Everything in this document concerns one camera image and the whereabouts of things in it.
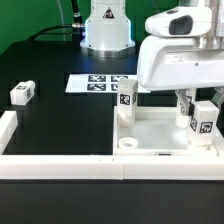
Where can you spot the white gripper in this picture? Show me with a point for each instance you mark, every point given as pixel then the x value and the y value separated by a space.
pixel 170 59

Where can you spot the white square table top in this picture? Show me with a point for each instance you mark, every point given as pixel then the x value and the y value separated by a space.
pixel 155 133

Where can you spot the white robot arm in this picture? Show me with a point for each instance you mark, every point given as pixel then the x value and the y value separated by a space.
pixel 107 30

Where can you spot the white U-shaped obstacle fence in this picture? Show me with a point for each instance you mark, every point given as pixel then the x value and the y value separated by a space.
pixel 109 167

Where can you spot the white marker base plate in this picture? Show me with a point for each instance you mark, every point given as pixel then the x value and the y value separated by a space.
pixel 94 83

